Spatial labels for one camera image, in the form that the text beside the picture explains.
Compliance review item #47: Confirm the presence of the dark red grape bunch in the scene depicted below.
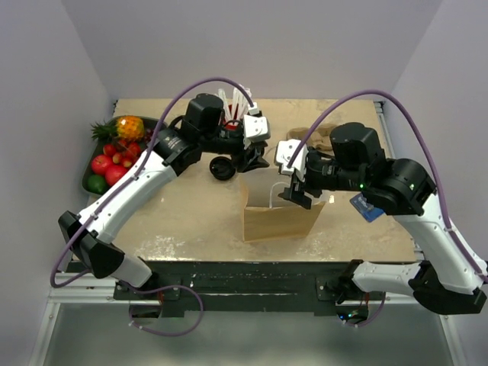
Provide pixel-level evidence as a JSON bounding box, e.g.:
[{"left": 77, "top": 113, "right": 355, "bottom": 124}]
[{"left": 143, "top": 129, "right": 154, "bottom": 143}]

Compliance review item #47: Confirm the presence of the green lime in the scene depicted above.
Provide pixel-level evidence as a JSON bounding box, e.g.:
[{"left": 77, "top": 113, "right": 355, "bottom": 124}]
[{"left": 86, "top": 175, "right": 108, "bottom": 194}]

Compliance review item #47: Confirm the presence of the red apple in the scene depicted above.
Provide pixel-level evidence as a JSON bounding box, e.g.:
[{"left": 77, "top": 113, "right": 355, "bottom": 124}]
[
  {"left": 90, "top": 154, "right": 114, "bottom": 176},
  {"left": 104, "top": 165, "right": 128, "bottom": 187}
]

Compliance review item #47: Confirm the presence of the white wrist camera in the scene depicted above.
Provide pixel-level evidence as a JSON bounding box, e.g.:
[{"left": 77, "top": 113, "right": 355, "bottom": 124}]
[
  {"left": 274, "top": 139, "right": 308, "bottom": 181},
  {"left": 242, "top": 115, "right": 271, "bottom": 148}
]

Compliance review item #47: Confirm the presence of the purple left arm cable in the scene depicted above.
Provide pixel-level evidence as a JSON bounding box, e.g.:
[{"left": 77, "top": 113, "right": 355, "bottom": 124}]
[{"left": 50, "top": 77, "right": 260, "bottom": 337}]

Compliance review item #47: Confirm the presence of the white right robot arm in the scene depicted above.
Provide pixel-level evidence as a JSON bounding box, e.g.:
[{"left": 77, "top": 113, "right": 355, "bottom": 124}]
[{"left": 274, "top": 122, "right": 487, "bottom": 315}]

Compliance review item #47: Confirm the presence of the dark green fruit tray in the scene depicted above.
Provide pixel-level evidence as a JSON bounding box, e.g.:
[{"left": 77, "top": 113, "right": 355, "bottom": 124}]
[{"left": 81, "top": 115, "right": 157, "bottom": 197}]

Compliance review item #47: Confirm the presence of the brown paper takeout bag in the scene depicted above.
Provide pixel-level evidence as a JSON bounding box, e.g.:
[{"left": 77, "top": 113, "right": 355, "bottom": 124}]
[{"left": 239, "top": 168, "right": 325, "bottom": 242}]

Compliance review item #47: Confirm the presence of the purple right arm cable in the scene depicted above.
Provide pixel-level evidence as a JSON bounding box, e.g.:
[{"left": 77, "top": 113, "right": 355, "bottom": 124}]
[{"left": 285, "top": 89, "right": 488, "bottom": 329}]

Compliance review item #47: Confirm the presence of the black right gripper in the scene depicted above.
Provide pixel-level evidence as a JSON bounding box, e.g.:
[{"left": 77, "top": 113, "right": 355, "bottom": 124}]
[{"left": 278, "top": 147, "right": 367, "bottom": 207}]

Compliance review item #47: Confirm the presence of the red ribbed straw cup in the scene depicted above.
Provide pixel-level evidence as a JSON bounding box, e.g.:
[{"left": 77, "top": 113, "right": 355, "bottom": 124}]
[{"left": 222, "top": 111, "right": 243, "bottom": 130}]

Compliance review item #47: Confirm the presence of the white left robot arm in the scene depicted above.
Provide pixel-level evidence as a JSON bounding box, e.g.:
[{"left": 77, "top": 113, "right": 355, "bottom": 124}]
[{"left": 58, "top": 94, "right": 271, "bottom": 299}]

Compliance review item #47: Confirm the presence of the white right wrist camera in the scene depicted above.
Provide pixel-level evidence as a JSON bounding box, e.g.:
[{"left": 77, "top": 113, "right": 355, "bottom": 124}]
[{"left": 274, "top": 139, "right": 308, "bottom": 181}]

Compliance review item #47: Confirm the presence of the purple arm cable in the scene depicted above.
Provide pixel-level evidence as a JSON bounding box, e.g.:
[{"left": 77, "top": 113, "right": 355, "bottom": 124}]
[
  {"left": 285, "top": 89, "right": 488, "bottom": 329},
  {"left": 50, "top": 77, "right": 260, "bottom": 337}
]

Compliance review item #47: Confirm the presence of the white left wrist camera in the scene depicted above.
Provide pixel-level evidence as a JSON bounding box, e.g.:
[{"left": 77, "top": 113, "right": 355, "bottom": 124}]
[{"left": 242, "top": 115, "right": 271, "bottom": 148}]

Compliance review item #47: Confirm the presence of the white wrapped straw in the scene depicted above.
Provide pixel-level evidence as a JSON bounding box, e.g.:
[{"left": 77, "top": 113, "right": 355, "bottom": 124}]
[
  {"left": 217, "top": 88, "right": 228, "bottom": 105},
  {"left": 240, "top": 85, "right": 252, "bottom": 100},
  {"left": 218, "top": 94, "right": 232, "bottom": 122},
  {"left": 230, "top": 88, "right": 241, "bottom": 120}
]

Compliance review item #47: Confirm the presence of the blue card packet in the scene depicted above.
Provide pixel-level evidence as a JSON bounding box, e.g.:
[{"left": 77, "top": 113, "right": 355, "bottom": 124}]
[{"left": 349, "top": 193, "right": 384, "bottom": 223}]

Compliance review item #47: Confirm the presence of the black plastic cup lid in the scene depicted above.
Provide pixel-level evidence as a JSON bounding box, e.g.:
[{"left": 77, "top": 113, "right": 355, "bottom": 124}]
[{"left": 209, "top": 156, "right": 236, "bottom": 181}]

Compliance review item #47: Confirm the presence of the red lychee fruit cluster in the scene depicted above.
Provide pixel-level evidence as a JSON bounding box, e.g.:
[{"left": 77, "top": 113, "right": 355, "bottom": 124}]
[{"left": 102, "top": 140, "right": 142, "bottom": 169}]

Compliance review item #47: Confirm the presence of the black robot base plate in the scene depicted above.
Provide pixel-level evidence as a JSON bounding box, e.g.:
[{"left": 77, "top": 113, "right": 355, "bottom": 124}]
[{"left": 113, "top": 261, "right": 382, "bottom": 323}]

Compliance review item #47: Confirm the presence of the orange pineapple fruit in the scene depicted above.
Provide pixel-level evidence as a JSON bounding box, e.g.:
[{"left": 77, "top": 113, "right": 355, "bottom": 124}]
[{"left": 91, "top": 115, "right": 146, "bottom": 142}]

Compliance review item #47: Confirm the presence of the brown pulp cup carrier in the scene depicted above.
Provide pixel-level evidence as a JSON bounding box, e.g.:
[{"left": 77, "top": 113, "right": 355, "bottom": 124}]
[{"left": 286, "top": 124, "right": 337, "bottom": 153}]

